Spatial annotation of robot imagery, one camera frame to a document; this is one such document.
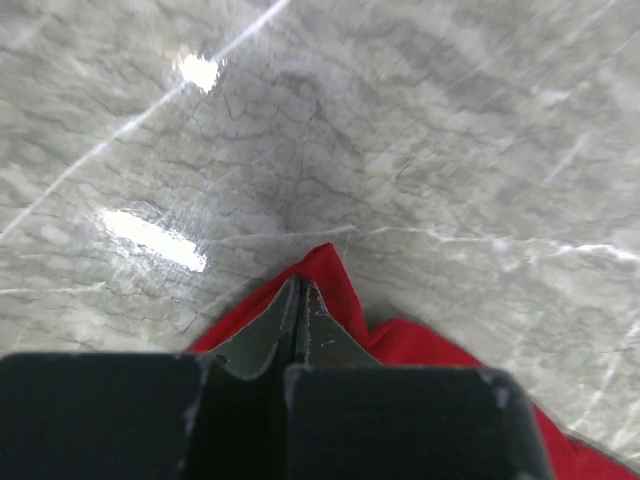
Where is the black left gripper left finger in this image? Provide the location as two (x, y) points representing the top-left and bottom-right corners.
(1, 277), (300, 479)

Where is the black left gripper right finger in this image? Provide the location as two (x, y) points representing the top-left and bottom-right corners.
(284, 281), (553, 479)

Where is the red t shirt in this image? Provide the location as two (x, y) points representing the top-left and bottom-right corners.
(190, 243), (639, 480)

